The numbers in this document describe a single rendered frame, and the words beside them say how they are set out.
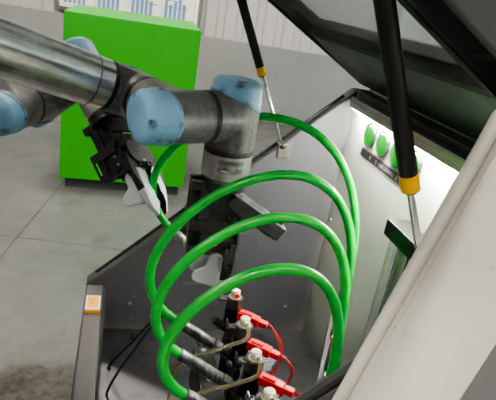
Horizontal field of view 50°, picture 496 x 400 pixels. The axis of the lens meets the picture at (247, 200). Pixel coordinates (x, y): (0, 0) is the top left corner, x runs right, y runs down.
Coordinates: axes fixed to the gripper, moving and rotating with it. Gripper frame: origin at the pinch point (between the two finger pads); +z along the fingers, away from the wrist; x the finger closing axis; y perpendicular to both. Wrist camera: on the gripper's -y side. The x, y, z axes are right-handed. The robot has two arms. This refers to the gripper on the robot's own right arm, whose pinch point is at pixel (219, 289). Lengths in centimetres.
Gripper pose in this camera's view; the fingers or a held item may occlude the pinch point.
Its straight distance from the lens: 90.7
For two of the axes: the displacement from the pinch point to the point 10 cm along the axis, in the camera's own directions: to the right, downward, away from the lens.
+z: -1.6, 9.2, 3.6
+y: -9.7, -0.7, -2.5
